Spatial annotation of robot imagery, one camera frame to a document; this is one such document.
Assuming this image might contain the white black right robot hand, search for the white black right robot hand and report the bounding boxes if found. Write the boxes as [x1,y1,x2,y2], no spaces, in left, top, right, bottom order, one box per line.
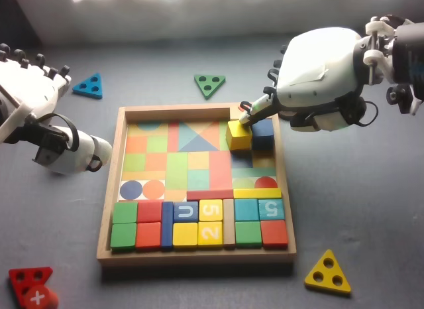
[238,26,379,134]

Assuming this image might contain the red block with holes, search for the red block with holes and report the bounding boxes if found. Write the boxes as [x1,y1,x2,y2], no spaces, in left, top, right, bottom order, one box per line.
[8,267,54,306]

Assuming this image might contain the dark blue cube block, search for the dark blue cube block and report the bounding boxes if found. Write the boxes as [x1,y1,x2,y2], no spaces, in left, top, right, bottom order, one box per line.
[251,118,276,150]

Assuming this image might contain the blue triangle block three holes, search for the blue triangle block three holes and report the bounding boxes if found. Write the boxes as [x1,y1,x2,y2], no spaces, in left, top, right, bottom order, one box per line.
[72,72,103,100]

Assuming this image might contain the wooden block tray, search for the wooden block tray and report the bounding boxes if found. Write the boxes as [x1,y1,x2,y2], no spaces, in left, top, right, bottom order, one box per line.
[95,102,297,265]

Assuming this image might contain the green triangle block three holes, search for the green triangle block three holes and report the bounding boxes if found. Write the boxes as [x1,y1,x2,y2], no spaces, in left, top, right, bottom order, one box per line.
[193,74,226,100]

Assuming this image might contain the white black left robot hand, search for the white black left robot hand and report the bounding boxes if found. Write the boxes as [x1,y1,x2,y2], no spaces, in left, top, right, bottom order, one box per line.
[0,42,113,176]

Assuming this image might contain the yellow triangle block three holes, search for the yellow triangle block three holes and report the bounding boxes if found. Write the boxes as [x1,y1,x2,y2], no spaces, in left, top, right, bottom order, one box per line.
[303,249,352,295]

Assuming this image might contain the red cylinder with plus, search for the red cylinder with plus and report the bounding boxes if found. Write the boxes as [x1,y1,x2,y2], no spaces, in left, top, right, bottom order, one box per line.
[23,284,60,309]

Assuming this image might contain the white backdrop sheet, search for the white backdrop sheet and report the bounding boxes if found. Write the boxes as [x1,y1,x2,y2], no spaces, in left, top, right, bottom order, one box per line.
[32,0,424,46]

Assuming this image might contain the yellow cube block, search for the yellow cube block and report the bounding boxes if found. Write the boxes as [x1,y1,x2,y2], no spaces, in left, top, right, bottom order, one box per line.
[226,119,253,151]

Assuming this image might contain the grey table cloth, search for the grey table cloth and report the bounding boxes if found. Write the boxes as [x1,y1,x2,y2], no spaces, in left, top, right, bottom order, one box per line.
[0,35,424,309]

